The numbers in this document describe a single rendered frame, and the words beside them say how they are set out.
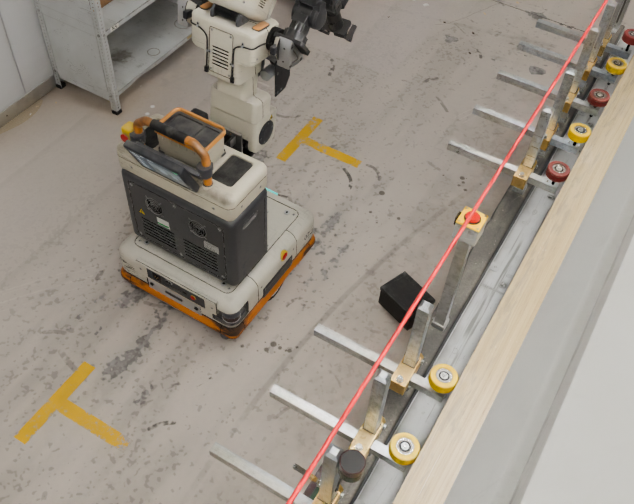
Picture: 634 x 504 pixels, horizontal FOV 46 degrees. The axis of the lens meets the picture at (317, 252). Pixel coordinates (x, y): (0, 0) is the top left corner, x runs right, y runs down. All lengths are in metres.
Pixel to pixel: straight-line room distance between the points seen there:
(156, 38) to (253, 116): 1.79
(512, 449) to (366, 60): 4.34
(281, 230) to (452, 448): 1.51
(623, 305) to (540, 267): 2.12
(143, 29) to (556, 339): 4.34
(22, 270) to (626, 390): 3.41
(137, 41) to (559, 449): 4.37
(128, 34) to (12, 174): 1.14
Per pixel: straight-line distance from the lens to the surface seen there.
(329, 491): 1.92
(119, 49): 4.55
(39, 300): 3.52
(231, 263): 2.91
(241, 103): 2.91
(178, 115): 2.84
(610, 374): 0.34
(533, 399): 0.42
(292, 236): 3.25
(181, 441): 3.04
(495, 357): 2.24
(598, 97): 3.20
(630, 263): 0.38
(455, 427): 2.09
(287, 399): 2.16
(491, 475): 0.40
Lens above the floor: 2.73
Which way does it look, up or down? 50 degrees down
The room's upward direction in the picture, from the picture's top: 4 degrees clockwise
